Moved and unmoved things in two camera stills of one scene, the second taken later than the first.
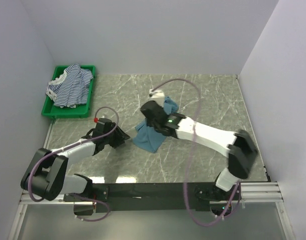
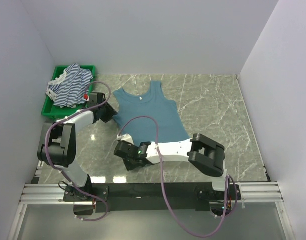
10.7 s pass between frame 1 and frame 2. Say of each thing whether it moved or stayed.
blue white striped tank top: stayed
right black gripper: moved
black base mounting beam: stayed
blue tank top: moved
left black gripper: moved
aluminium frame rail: stayed
